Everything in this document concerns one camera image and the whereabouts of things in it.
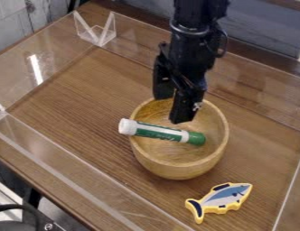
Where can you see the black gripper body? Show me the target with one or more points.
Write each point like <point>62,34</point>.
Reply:
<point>193,50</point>

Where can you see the yellow blue fish toy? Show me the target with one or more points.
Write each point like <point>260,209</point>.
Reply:
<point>225,197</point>

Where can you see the clear acrylic tray wall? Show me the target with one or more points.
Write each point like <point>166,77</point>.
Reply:
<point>93,197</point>

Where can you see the brown wooden bowl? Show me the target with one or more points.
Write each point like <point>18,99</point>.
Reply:
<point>180,161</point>

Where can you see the green white marker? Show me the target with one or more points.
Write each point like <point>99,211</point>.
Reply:
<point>136,128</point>

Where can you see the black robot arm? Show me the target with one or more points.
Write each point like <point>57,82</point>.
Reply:
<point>196,14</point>

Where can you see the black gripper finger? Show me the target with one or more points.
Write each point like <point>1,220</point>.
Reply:
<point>162,85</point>
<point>188,100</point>

